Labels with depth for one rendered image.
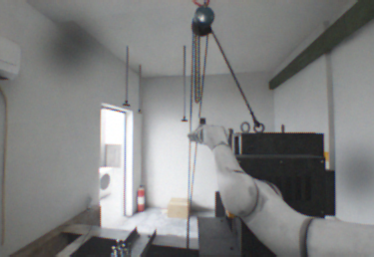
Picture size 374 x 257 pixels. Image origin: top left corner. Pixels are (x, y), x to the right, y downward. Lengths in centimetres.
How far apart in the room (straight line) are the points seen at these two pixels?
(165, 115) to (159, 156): 94
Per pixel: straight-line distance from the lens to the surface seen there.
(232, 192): 36
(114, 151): 834
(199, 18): 129
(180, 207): 329
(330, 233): 28
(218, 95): 341
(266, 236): 32
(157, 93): 363
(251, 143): 98
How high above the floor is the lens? 160
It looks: 2 degrees up
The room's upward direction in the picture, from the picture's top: straight up
